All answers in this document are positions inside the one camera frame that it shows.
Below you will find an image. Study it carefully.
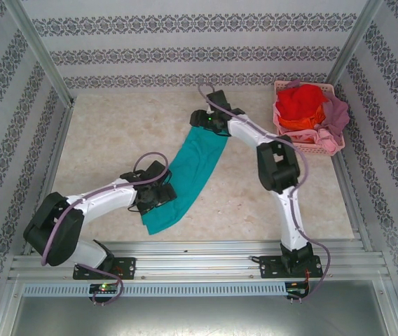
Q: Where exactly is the pink plastic basket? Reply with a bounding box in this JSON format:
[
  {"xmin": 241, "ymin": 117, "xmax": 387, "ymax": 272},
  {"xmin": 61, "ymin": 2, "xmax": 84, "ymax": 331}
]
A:
[{"xmin": 272, "ymin": 80, "xmax": 346, "ymax": 157}]

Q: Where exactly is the orange t-shirt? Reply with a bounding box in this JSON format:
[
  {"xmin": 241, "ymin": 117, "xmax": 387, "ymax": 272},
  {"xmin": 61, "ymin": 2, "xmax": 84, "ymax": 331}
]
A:
[{"xmin": 277, "ymin": 108, "xmax": 326, "ymax": 132}]

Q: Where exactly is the grey sheet metal panel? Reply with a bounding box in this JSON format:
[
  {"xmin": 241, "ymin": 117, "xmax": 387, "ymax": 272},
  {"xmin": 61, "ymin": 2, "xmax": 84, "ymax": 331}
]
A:
[{"xmin": 0, "ymin": 279, "xmax": 398, "ymax": 336}]

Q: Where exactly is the slotted grey cable duct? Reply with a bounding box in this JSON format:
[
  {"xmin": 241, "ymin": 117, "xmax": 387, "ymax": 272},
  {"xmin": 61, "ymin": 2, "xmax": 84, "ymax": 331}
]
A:
[{"xmin": 22, "ymin": 281, "xmax": 287, "ymax": 297}]

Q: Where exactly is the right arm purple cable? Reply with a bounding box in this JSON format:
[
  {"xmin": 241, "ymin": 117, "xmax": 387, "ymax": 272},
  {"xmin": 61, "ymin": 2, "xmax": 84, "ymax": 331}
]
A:
[{"xmin": 198, "ymin": 83, "xmax": 333, "ymax": 302}]

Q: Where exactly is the aluminium table side rail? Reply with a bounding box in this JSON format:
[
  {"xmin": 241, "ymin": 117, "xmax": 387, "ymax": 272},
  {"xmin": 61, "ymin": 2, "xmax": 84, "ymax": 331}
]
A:
[
  {"xmin": 22, "ymin": 101, "xmax": 76, "ymax": 256},
  {"xmin": 331, "ymin": 150, "xmax": 373, "ymax": 252}
]

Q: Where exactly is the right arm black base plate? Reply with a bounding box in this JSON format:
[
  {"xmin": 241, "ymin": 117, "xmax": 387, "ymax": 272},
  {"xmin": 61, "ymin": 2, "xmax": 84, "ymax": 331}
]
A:
[{"xmin": 258, "ymin": 254, "xmax": 324, "ymax": 280}]

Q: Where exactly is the aluminium mounting rail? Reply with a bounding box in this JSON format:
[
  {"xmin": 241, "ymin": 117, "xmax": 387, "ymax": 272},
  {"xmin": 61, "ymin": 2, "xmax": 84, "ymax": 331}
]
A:
[{"xmin": 8, "ymin": 239, "xmax": 391, "ymax": 281}]

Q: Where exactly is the aluminium frame post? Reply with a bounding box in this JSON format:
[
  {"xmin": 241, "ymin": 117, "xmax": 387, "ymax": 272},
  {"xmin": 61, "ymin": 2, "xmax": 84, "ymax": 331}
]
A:
[
  {"xmin": 327, "ymin": 0, "xmax": 384, "ymax": 92},
  {"xmin": 4, "ymin": 0, "xmax": 76, "ymax": 106}
]

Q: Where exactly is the light pink t-shirt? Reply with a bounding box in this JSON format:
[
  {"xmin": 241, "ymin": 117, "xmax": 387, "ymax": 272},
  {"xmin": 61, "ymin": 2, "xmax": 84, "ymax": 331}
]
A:
[{"xmin": 272, "ymin": 104, "xmax": 340, "ymax": 155}]

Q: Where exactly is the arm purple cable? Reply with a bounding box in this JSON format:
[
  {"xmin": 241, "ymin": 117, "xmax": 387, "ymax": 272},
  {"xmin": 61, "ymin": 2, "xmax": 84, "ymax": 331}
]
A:
[
  {"xmin": 198, "ymin": 83, "xmax": 333, "ymax": 302},
  {"xmin": 41, "ymin": 152, "xmax": 172, "ymax": 307}
]

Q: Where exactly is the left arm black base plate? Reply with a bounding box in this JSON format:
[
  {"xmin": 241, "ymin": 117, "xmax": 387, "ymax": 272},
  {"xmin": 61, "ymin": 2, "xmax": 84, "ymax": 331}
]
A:
[{"xmin": 72, "ymin": 257, "xmax": 137, "ymax": 281}]

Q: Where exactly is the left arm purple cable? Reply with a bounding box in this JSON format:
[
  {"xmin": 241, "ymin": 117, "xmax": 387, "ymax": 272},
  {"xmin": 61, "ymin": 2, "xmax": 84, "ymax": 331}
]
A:
[{"xmin": 41, "ymin": 152, "xmax": 172, "ymax": 307}]

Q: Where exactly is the red t-shirt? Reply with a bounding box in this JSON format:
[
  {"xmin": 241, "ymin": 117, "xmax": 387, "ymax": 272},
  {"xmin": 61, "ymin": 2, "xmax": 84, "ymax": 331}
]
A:
[{"xmin": 276, "ymin": 83, "xmax": 329, "ymax": 122}]

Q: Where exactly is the teal printed t-shirt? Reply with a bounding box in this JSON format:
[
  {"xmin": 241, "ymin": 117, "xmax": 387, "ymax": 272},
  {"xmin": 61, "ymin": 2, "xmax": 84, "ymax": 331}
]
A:
[{"xmin": 141, "ymin": 125, "xmax": 231, "ymax": 236}]

